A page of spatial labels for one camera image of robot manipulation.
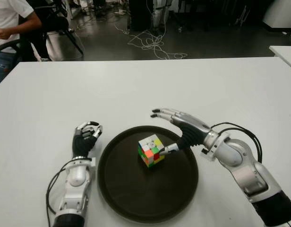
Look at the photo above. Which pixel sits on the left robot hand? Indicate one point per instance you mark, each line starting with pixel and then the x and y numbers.
pixel 83 146

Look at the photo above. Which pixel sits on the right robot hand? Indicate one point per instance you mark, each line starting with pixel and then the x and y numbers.
pixel 192 132

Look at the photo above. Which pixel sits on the multicoloured Rubik's cube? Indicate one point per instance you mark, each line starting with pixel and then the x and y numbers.
pixel 150 153

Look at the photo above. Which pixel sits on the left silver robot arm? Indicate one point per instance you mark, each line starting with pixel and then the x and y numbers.
pixel 74 186

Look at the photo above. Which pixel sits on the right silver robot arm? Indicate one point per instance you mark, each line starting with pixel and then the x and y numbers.
pixel 244 170

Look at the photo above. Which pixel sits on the dark brown round plate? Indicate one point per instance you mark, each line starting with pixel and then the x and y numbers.
pixel 136 194

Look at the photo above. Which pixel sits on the black armrest office chair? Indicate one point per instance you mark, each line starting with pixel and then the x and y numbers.
pixel 27 47

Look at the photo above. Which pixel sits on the neighbouring white table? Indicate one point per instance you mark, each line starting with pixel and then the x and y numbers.
pixel 287 54

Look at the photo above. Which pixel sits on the tall black cabinet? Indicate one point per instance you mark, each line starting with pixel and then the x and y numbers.
pixel 140 16

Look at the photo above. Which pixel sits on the black chair with splayed legs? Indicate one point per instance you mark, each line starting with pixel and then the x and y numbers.
pixel 55 22

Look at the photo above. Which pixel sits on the white power strip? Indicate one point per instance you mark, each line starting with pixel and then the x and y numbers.
pixel 120 11

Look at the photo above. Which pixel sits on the white cabinet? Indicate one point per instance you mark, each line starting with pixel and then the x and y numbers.
pixel 282 14

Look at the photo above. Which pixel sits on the person in white shirt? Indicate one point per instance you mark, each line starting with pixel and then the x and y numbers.
pixel 8 16

